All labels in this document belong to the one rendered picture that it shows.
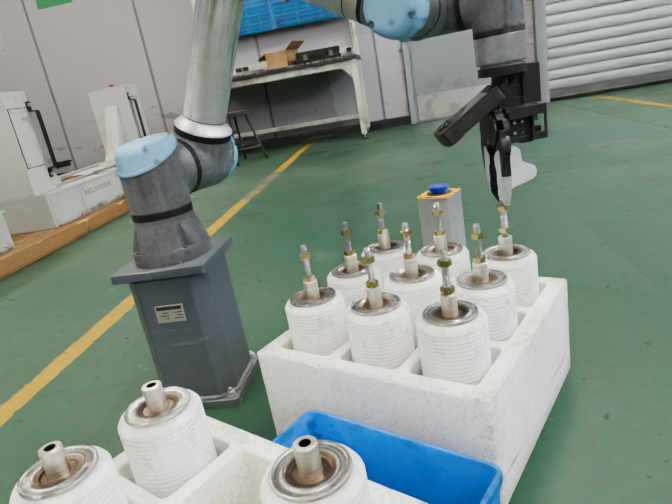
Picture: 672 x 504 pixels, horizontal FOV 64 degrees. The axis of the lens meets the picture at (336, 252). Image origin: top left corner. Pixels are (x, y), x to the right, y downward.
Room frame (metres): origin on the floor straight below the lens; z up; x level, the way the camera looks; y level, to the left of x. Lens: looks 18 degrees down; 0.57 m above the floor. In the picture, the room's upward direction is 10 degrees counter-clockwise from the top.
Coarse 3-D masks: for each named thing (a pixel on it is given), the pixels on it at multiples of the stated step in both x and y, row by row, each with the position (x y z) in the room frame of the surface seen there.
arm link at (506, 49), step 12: (492, 36) 0.81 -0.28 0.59; (504, 36) 0.80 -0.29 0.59; (516, 36) 0.80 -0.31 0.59; (480, 48) 0.82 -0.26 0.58; (492, 48) 0.81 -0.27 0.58; (504, 48) 0.80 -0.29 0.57; (516, 48) 0.80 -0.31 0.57; (480, 60) 0.83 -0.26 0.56; (492, 60) 0.81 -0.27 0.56; (504, 60) 0.80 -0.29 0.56; (516, 60) 0.81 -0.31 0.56
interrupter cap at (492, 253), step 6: (492, 246) 0.87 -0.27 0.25; (498, 246) 0.87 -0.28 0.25; (516, 246) 0.85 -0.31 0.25; (522, 246) 0.85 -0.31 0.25; (486, 252) 0.85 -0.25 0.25; (492, 252) 0.85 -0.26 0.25; (498, 252) 0.85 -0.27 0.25; (516, 252) 0.84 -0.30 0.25; (522, 252) 0.82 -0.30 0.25; (528, 252) 0.82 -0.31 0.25; (486, 258) 0.83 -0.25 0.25; (492, 258) 0.82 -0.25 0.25; (498, 258) 0.81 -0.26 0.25; (504, 258) 0.81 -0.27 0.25; (510, 258) 0.80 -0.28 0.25; (516, 258) 0.80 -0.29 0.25
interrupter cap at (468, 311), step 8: (432, 304) 0.68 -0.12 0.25; (440, 304) 0.68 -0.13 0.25; (464, 304) 0.67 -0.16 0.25; (472, 304) 0.66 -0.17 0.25; (424, 312) 0.66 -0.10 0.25; (432, 312) 0.66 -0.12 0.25; (440, 312) 0.66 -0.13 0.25; (464, 312) 0.65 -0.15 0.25; (472, 312) 0.64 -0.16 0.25; (424, 320) 0.65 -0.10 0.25; (432, 320) 0.64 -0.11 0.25; (440, 320) 0.63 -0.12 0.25; (448, 320) 0.63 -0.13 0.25; (456, 320) 0.63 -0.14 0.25; (464, 320) 0.62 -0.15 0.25; (472, 320) 0.62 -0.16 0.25
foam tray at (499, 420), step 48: (288, 336) 0.82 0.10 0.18; (528, 336) 0.68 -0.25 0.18; (288, 384) 0.75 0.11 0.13; (336, 384) 0.69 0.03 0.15; (384, 384) 0.64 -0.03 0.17; (432, 384) 0.60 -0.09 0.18; (480, 384) 0.58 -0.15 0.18; (528, 384) 0.66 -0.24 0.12; (432, 432) 0.60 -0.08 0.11; (480, 432) 0.56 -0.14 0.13; (528, 432) 0.65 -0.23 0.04
